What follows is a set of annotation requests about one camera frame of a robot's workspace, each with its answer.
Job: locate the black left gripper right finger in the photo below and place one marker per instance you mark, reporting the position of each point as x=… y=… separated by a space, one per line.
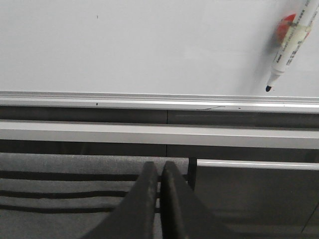
x=182 y=214

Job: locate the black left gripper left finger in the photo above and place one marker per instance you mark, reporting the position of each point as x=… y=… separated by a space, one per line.
x=134 y=217

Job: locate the red round magnet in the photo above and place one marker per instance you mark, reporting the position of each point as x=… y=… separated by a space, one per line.
x=283 y=27

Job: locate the white whiteboard marker pen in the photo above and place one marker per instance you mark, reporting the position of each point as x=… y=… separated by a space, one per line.
x=297 y=33

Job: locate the white perforated metal panel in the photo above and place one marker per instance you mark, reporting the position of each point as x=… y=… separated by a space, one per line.
x=261 y=198

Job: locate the grey metal stand frame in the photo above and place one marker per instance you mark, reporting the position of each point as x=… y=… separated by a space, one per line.
x=202 y=142

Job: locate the white whiteboard with aluminium frame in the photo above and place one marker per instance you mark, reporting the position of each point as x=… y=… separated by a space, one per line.
x=205 y=55

